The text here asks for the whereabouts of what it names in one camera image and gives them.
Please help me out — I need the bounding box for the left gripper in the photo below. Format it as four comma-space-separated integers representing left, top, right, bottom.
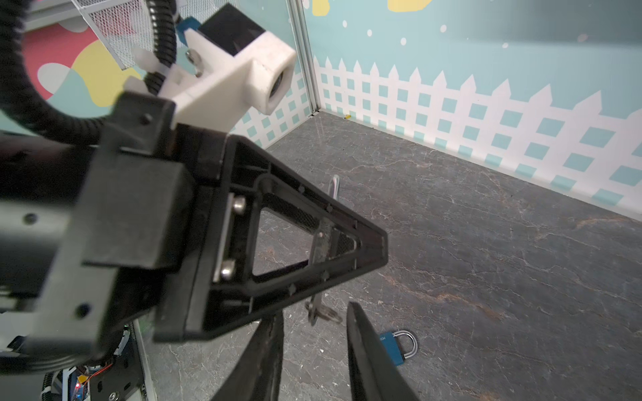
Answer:
1, 93, 230, 371

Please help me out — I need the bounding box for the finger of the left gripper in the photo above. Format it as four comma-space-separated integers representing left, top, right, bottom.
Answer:
154, 134, 388, 343

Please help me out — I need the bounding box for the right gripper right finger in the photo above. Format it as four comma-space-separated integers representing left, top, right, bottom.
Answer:
347, 302, 419, 401

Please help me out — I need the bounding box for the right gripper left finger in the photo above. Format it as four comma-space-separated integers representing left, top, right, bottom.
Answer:
212, 312, 284, 401

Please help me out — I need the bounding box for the blue padlock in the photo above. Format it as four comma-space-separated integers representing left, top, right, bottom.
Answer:
379, 329, 419, 366

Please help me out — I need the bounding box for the silver key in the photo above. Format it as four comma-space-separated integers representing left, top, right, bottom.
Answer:
304, 174, 344, 327

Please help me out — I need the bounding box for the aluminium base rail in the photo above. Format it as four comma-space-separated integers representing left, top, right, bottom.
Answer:
39, 323, 149, 400

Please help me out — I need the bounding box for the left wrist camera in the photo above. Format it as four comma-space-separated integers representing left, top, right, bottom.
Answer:
122, 2, 298, 134

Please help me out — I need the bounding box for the white wire basket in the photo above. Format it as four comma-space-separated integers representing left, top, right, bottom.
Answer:
69, 0, 202, 71

